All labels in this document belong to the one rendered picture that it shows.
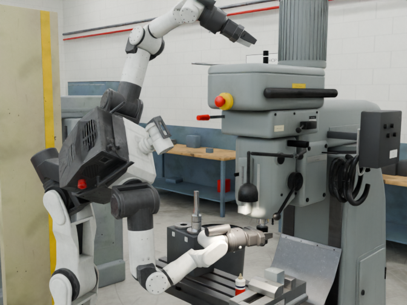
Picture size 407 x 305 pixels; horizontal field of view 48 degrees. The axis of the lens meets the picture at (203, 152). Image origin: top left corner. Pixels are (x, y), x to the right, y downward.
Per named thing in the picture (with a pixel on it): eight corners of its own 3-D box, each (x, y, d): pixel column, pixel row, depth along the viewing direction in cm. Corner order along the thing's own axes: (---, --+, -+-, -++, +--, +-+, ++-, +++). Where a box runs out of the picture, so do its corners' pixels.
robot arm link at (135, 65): (149, 40, 195) (136, 90, 192) (125, 27, 186) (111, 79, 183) (167, 38, 187) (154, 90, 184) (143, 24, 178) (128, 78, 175)
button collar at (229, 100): (229, 110, 157) (229, 92, 156) (216, 109, 161) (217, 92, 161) (233, 110, 159) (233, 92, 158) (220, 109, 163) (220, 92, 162)
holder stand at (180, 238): (194, 278, 208) (194, 235, 205) (166, 263, 225) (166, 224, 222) (214, 271, 215) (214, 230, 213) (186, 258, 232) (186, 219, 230)
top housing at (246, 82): (256, 111, 152) (257, 62, 150) (200, 109, 170) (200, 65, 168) (327, 108, 185) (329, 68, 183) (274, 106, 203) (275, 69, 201)
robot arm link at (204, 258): (231, 251, 169) (201, 273, 164) (217, 241, 176) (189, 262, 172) (225, 238, 166) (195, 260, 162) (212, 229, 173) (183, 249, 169)
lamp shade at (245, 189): (234, 201, 161) (234, 183, 161) (242, 196, 168) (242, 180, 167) (254, 203, 158) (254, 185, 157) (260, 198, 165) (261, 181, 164)
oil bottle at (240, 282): (240, 302, 183) (241, 276, 182) (232, 299, 186) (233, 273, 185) (247, 299, 186) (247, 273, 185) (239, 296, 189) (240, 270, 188)
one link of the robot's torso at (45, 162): (22, 162, 187) (49, 140, 180) (45, 158, 199) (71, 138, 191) (52, 223, 184) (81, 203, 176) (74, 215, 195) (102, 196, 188)
